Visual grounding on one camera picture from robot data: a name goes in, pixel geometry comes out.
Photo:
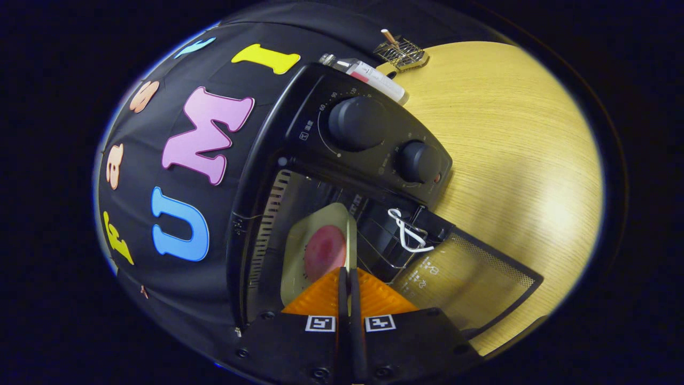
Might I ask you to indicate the pen in basket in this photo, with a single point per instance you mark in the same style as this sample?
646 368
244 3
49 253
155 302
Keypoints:
389 36

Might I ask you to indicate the black toaster oven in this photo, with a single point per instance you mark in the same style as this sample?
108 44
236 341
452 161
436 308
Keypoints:
299 107

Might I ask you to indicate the clear bottle red label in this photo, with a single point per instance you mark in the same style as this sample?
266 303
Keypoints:
374 75

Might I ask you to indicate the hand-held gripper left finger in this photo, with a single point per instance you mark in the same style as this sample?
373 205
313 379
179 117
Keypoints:
299 347

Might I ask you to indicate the cream square plate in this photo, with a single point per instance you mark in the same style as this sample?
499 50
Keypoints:
328 214

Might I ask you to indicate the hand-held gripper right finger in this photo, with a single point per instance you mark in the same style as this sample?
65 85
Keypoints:
406 347

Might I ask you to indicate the pink round food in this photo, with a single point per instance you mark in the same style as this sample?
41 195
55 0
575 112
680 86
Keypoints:
323 251

